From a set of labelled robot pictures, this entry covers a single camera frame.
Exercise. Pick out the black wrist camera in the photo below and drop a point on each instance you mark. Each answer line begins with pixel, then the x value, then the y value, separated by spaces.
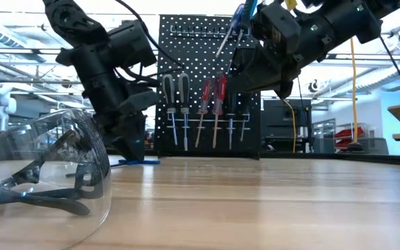
pixel 276 29
pixel 139 102

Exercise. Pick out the red storage bin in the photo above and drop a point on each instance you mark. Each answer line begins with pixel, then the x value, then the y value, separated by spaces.
pixel 351 132
pixel 342 143

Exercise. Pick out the glass door cabinet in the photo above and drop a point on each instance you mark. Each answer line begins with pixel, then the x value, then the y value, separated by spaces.
pixel 323 135

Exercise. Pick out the yellow label tag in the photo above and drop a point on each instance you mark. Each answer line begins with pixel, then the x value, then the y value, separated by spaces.
pixel 291 4

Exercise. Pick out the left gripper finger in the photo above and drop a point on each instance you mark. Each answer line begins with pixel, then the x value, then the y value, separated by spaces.
pixel 111 133
pixel 135 139

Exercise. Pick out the black aluminium table frame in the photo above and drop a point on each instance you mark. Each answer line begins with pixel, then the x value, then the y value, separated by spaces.
pixel 394 159

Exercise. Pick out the black metal peg board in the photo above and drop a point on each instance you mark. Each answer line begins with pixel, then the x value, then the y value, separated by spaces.
pixel 193 52

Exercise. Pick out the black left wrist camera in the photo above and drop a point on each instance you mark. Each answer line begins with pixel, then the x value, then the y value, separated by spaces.
pixel 139 102

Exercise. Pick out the clear safety glasses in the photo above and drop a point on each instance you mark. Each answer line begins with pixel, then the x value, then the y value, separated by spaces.
pixel 47 203

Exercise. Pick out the black cabinet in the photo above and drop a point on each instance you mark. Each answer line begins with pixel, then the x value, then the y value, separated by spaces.
pixel 283 125

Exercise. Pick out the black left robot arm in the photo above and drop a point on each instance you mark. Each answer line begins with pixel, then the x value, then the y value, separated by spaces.
pixel 82 62

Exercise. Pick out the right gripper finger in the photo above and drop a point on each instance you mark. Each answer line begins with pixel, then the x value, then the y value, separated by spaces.
pixel 243 59
pixel 266 76

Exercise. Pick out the silver multi-hook tool rail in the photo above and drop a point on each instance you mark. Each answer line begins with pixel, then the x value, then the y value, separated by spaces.
pixel 196 33

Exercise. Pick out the grey storage bin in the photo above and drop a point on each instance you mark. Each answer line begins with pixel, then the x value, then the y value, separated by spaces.
pixel 375 146

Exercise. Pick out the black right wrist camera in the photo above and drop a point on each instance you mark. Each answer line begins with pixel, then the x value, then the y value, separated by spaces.
pixel 276 29

